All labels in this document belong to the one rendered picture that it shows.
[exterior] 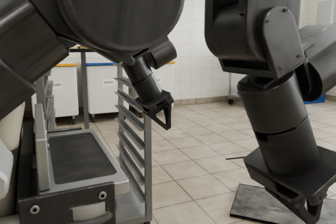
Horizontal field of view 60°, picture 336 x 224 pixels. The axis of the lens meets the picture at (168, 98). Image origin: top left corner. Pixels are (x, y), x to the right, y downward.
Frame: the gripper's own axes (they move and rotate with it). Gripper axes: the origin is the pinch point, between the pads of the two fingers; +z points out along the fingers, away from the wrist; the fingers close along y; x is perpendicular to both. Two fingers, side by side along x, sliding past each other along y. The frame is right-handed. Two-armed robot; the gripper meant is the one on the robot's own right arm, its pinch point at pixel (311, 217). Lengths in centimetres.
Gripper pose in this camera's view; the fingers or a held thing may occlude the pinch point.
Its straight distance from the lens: 42.3
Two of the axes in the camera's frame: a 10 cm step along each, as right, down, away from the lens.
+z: 4.1, 8.5, 3.3
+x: -8.2, 5.0, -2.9
